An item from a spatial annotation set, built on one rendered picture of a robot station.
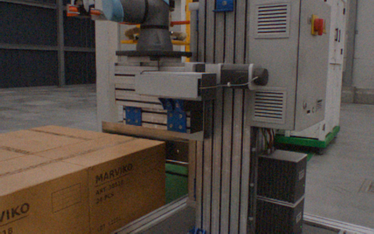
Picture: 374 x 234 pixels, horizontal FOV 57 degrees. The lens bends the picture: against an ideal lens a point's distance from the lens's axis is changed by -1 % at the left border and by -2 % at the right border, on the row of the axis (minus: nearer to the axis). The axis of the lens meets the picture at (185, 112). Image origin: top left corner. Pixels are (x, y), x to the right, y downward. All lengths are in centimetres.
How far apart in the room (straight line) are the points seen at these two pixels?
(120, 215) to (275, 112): 95
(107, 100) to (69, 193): 187
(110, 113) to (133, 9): 206
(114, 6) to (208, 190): 83
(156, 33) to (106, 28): 194
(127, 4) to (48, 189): 76
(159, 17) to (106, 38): 193
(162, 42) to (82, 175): 66
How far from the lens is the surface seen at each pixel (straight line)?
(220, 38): 143
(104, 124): 238
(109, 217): 177
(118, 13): 134
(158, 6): 142
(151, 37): 140
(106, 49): 330
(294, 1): 127
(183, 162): 206
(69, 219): 159
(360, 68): 1054
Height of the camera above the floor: 99
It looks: 8 degrees down
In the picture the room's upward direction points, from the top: 1 degrees clockwise
